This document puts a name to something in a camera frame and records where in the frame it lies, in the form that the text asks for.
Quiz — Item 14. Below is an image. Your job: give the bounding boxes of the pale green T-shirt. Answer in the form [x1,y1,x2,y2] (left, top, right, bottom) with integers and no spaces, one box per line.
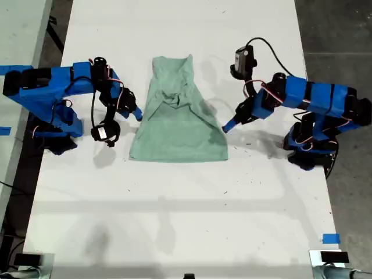
[128,54,230,163]

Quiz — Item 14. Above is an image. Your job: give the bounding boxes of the long blue tape strip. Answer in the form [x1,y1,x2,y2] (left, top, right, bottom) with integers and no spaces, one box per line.
[0,65,31,74]

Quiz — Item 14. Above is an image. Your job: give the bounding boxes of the pale side table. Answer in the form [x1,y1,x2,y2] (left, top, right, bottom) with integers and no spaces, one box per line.
[0,0,53,226]

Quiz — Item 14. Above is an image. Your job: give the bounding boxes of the silver metal plate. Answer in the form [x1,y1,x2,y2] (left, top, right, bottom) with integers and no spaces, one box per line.
[17,252,55,279]
[308,249,349,270]

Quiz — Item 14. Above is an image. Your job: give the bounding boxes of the small black box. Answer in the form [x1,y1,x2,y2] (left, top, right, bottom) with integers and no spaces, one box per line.
[13,253,43,266]
[320,251,349,264]

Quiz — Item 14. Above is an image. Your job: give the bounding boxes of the grey green tube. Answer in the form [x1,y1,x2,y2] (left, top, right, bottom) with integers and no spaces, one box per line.
[312,264,372,279]
[0,267,44,279]

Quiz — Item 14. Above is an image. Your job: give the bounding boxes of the red white gripper wire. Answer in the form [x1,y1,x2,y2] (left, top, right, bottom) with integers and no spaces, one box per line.
[245,80,284,104]
[106,65,126,113]

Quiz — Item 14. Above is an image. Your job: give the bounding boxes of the black camera stalk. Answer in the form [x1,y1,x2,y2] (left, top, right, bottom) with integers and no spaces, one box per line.
[243,76,258,101]
[103,103,117,126]

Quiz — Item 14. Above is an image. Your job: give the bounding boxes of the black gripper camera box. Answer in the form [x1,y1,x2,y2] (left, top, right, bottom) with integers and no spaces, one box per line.
[230,45,259,80]
[90,120,121,148]

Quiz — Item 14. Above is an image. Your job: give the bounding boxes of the black camera cable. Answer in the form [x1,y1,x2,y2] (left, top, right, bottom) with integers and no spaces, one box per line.
[52,76,98,131]
[245,37,296,78]

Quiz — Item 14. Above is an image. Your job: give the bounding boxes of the black metal frame bar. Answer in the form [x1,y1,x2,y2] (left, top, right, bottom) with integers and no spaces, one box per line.
[46,16,65,55]

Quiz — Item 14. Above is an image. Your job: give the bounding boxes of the black power cable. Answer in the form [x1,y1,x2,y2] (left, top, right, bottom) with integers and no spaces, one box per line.
[324,139,340,180]

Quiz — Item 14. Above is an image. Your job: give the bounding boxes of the thin black floor cable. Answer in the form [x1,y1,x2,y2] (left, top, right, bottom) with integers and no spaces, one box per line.
[0,180,22,194]
[7,239,26,265]

